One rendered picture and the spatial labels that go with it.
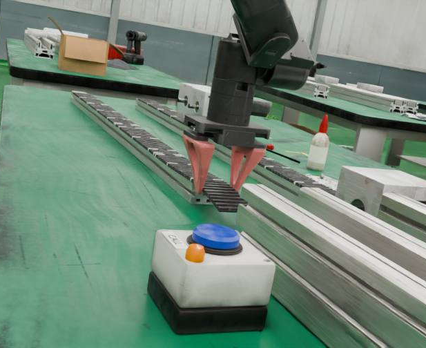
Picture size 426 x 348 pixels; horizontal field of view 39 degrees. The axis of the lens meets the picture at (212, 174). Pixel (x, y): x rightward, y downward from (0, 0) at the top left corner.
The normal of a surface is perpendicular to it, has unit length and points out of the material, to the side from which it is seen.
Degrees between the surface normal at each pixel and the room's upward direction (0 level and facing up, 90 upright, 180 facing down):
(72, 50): 68
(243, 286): 90
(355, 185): 90
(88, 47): 63
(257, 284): 90
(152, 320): 0
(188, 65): 90
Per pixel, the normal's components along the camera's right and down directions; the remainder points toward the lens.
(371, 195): -0.91, -0.06
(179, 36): 0.31, 0.26
